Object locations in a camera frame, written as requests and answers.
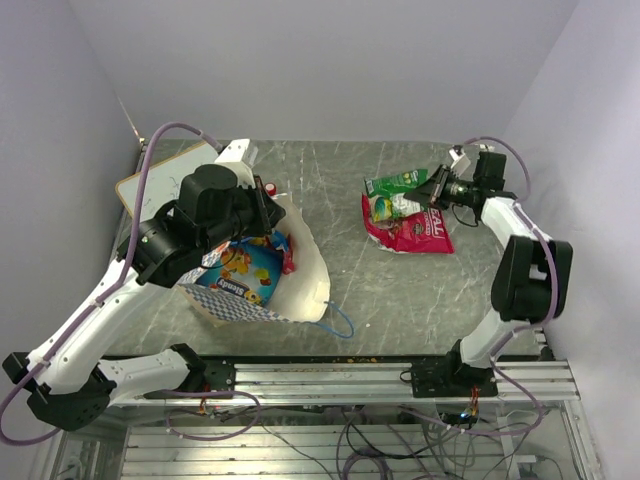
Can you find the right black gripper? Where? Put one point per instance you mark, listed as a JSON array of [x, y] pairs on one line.
[[432, 191]]

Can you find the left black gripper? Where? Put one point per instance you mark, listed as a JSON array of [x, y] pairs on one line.
[[268, 211]]

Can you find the green snack bag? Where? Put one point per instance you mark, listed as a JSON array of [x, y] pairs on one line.
[[386, 196]]

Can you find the red snack bag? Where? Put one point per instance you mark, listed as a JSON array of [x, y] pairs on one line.
[[422, 233]]

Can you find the checkered paper bag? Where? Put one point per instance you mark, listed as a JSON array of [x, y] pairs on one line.
[[300, 297]]

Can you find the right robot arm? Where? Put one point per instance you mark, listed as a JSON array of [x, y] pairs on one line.
[[528, 290]]

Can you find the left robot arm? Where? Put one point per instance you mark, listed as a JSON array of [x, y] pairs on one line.
[[68, 380]]

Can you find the blue Slendy snack bag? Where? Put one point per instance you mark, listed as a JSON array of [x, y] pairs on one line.
[[246, 270]]

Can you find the red marker cap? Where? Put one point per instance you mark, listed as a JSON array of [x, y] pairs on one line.
[[271, 189]]

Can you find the colourful candy packet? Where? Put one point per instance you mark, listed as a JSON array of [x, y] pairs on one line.
[[281, 244]]

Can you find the small whiteboard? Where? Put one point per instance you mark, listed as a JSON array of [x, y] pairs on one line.
[[163, 179]]

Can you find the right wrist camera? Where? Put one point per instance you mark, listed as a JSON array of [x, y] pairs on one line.
[[460, 162]]

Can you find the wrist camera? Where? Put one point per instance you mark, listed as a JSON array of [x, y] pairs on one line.
[[460, 162], [238, 156]]

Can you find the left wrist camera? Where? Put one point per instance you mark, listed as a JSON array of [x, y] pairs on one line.
[[238, 156]]

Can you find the aluminium rail frame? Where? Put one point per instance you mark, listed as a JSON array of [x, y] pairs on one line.
[[339, 418]]

